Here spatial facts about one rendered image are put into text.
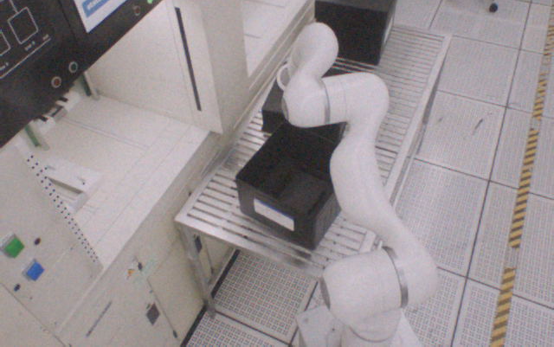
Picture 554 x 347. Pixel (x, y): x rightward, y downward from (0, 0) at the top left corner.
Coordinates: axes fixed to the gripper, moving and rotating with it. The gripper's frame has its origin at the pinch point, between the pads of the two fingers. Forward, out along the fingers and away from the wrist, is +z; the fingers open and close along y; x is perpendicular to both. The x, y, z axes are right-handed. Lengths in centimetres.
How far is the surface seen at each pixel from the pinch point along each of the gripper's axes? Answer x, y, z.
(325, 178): 29.1, -13.9, -14.4
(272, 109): 10.3, 10.2, -6.4
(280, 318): 98, -2, 28
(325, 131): 14.5, -9.4, -4.1
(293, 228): 43, -10, -35
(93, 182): 42, 51, -44
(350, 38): -23.0, -7.3, 26.2
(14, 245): 46, 34, -92
